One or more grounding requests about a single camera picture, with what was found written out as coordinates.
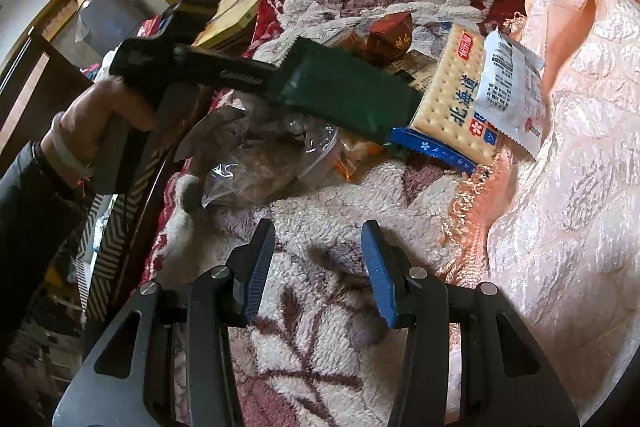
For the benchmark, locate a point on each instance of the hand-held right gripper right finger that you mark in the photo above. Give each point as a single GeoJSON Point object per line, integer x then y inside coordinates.
{"type": "Point", "coordinates": [377, 272]}

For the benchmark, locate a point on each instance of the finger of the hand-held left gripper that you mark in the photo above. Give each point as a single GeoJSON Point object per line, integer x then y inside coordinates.
{"type": "Point", "coordinates": [225, 67]}

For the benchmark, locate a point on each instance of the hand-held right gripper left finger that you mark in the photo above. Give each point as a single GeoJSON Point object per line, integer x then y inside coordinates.
{"type": "Point", "coordinates": [255, 272]}

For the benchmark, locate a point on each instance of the clear bag of brown snacks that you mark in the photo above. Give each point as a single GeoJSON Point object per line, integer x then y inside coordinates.
{"type": "Point", "coordinates": [265, 162]}

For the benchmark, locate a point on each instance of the dark green snack packet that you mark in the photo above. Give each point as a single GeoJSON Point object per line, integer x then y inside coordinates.
{"type": "Point", "coordinates": [340, 97]}

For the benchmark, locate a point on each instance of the striped cardboard box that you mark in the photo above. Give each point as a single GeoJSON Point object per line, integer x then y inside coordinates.
{"type": "Point", "coordinates": [112, 252]}

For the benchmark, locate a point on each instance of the white sachet with red mark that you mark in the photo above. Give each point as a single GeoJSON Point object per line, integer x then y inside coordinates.
{"type": "Point", "coordinates": [510, 97]}

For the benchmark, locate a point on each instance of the person's left hand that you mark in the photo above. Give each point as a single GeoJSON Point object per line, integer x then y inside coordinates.
{"type": "Point", "coordinates": [95, 112]}

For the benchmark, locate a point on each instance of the wooden television cabinet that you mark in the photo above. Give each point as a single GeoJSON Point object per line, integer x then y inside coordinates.
{"type": "Point", "coordinates": [230, 22]}

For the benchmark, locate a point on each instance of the floral fleece blanket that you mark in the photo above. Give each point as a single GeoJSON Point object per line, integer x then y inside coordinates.
{"type": "Point", "coordinates": [320, 217]}

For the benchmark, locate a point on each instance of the dark wooden chair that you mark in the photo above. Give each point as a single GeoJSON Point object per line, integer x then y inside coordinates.
{"type": "Point", "coordinates": [35, 77]}

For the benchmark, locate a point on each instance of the orange snack packet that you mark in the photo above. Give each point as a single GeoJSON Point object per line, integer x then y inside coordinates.
{"type": "Point", "coordinates": [352, 157]}

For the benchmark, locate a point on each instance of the brown wrapped snack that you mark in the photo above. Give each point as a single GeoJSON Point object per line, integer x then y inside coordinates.
{"type": "Point", "coordinates": [390, 36]}

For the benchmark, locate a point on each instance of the blue-edged cracker packet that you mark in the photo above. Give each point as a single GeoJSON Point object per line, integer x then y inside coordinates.
{"type": "Point", "coordinates": [450, 102]}

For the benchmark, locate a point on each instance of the peach satin quilt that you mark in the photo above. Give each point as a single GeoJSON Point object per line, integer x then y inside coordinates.
{"type": "Point", "coordinates": [575, 207]}

